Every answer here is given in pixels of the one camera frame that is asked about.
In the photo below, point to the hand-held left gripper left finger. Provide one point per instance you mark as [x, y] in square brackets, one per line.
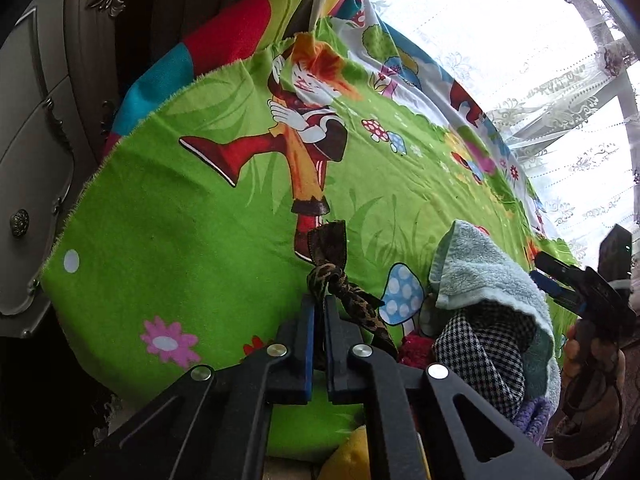
[307, 345]

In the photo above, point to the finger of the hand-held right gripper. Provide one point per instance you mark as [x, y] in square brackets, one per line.
[545, 280]
[552, 262]

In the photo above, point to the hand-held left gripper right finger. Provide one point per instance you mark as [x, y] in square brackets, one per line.
[334, 350]

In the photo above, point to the light blue towel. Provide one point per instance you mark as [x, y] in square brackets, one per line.
[480, 270]

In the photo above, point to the leopard print scarf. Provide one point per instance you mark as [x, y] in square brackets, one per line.
[345, 285]

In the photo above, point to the yellow sponge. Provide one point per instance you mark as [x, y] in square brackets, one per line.
[345, 460]

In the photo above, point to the person's right hand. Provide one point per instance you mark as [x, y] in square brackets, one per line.
[573, 347]

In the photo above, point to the red fluffy cloth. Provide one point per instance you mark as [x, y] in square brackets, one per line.
[415, 352]

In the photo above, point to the black white houndstooth cloth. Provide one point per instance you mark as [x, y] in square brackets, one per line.
[480, 355]

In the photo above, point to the lavender knitted cloth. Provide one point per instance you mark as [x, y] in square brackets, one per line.
[530, 420]

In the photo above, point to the green cartoon printed sheet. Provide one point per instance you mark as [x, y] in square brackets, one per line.
[200, 235]

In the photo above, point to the white lace curtain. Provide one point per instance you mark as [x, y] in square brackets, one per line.
[525, 35]

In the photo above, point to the multicolour block blanket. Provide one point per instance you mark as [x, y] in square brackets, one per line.
[220, 40]

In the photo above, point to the white ornate dresser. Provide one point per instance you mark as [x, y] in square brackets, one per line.
[45, 135]

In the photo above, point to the dark carved headboard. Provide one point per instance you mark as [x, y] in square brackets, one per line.
[150, 10]

